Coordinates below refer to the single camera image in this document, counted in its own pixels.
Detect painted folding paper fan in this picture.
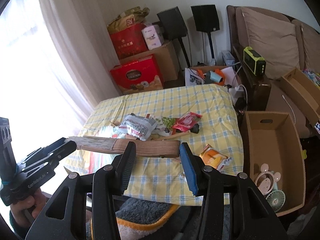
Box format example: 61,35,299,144
67,135,181,159

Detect pink mouse-ear handheld fan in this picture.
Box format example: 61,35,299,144
254,163,281,196

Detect mint green handheld fan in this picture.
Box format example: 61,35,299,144
266,183,286,213

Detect person left hand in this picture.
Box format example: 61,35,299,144
10,189,47,228

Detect orange snack bag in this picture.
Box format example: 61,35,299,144
199,144,232,172

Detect yellow checkered tablecloth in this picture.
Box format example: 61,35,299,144
80,85,244,206

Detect grey plush blanket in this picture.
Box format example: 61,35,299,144
85,195,233,240

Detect red snack packet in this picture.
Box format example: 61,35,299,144
172,112,202,132

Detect grey white snack bag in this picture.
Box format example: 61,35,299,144
116,114,157,141

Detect large open cardboard box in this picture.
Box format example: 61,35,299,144
240,111,306,217

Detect red gift box lower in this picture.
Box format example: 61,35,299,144
110,54,164,94

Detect white curtain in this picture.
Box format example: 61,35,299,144
0,0,121,140

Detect shallow cardboard tray on sofa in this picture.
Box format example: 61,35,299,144
280,68,320,128

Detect red gift bag upper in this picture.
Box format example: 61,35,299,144
110,23,148,60

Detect pink small box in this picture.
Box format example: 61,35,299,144
142,24,164,50

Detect brown sofa cushion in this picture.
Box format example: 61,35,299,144
236,7,300,80

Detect brown sofa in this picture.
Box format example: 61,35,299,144
227,5,319,138

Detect black speaker left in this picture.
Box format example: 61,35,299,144
157,7,188,40

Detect black speaker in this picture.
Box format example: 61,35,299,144
157,7,188,40
191,4,220,33

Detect black speaker right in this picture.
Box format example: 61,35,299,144
191,4,220,33

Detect gold paper bag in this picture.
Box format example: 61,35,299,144
107,7,150,34

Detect white charging cable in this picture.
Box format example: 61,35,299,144
281,94,297,126

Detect brown cardboard box by wall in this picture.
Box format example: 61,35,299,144
120,41,180,82

